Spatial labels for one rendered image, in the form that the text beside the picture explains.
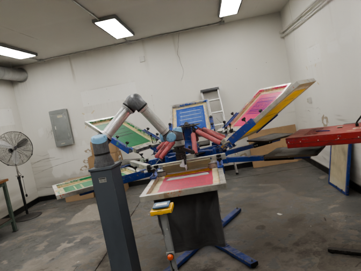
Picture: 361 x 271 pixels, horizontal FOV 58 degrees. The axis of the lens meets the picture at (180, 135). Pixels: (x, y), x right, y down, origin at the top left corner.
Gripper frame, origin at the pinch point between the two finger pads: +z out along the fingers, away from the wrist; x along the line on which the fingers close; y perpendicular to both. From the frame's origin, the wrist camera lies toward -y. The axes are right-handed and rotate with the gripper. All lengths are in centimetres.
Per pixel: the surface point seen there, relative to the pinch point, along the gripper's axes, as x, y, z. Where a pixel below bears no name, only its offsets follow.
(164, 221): 80, 12, 14
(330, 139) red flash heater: 9, -115, -5
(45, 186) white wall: -412, 358, 69
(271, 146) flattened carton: -402, -140, 64
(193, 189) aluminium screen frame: 61, -7, 3
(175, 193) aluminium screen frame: 61, 5, 4
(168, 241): 80, 12, 27
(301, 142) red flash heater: -2, -96, -5
